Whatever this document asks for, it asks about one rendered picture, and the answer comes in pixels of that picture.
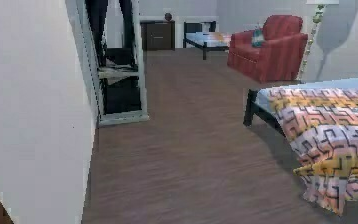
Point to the pale book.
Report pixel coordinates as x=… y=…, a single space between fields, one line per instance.
x=115 y=72

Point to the white open shelf unit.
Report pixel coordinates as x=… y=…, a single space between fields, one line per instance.
x=140 y=66

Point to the dark brown nightstand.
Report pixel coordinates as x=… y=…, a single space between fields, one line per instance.
x=157 y=35

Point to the teal patterned cushion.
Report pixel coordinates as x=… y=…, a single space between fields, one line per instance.
x=257 y=37

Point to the red armchair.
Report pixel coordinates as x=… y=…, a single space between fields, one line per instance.
x=270 y=53

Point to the white floor lamp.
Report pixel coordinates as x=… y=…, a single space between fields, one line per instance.
x=312 y=36

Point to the black frame bed patterned cover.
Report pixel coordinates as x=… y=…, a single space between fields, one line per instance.
x=207 y=39
x=323 y=133

